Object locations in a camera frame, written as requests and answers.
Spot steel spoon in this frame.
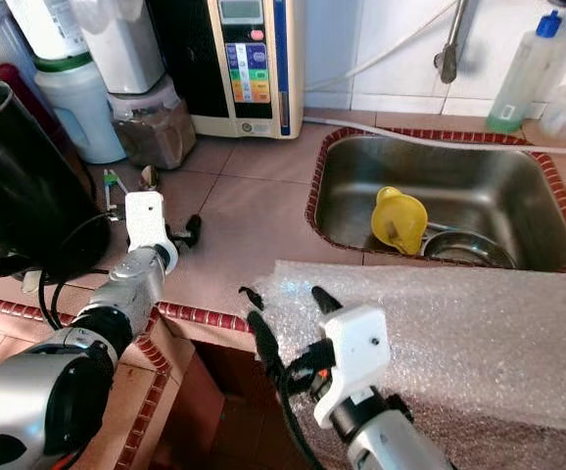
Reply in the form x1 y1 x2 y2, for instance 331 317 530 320
140 164 164 193

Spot yellow plastic bowl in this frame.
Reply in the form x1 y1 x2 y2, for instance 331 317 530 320
370 185 430 259

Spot steel bowl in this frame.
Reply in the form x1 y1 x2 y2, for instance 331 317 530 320
419 226 521 271

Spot green and white tweezers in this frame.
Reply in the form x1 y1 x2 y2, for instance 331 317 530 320
101 167 138 217

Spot jar with brown contents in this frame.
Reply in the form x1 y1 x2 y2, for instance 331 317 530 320
111 77 197 171

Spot white jug with green lid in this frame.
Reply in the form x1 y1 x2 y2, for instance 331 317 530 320
32 53 129 165

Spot clear bubble wrap sheet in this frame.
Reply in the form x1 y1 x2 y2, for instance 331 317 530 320
253 258 566 470

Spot black electric kettle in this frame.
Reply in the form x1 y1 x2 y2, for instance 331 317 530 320
0 72 110 279

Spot beige water ionizer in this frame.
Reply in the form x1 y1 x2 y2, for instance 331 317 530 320
147 0 307 139

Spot steel sink basin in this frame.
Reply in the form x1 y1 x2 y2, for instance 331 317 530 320
305 126 566 274

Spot dark red container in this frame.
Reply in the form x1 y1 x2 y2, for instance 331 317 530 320
0 63 71 160

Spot white labelled bottle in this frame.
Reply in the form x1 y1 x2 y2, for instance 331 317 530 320
6 0 94 61

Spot clear bottle with blue cap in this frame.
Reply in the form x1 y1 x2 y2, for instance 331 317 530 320
486 9 566 134

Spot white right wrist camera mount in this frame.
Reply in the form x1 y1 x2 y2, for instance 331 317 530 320
309 305 391 430

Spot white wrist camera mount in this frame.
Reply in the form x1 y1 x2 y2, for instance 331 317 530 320
309 305 391 430
123 190 169 254

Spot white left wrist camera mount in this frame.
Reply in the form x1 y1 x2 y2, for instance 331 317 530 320
123 190 169 254

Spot white drain hose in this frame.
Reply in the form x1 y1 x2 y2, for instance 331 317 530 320
302 115 566 161

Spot white supply hose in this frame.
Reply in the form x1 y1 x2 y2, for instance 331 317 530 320
302 0 462 96

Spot wall tap with cream diverter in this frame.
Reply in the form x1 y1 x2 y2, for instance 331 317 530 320
434 0 482 85

